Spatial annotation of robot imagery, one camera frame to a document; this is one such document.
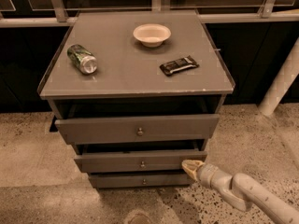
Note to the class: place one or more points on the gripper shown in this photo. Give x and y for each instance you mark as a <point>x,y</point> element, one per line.
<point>203,174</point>

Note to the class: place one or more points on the grey drawer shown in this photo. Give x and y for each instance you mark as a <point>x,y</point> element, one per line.
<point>137,180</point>
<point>138,156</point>
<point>137,129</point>

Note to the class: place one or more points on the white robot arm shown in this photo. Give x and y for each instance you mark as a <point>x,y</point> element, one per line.
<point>241,191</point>

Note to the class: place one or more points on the grey drawer cabinet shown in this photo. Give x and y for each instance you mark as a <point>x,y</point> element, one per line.
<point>128,81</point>

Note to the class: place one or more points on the grey bottom drawer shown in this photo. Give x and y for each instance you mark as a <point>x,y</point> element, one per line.
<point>137,180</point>

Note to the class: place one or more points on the grey top drawer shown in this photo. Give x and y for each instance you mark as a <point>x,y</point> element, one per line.
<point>137,129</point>

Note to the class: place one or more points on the black snack bar packet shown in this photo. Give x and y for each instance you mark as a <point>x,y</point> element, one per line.
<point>179,65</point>

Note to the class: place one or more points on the white diagonal pole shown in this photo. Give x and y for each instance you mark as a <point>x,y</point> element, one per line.
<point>282,82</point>

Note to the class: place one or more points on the white paper bowl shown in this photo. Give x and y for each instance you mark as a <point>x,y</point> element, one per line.
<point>151,35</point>

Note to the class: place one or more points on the green soda can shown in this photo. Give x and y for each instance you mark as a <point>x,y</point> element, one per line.
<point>84,60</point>

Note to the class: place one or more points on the metal window railing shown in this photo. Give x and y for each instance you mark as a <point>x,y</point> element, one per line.
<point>46,13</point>

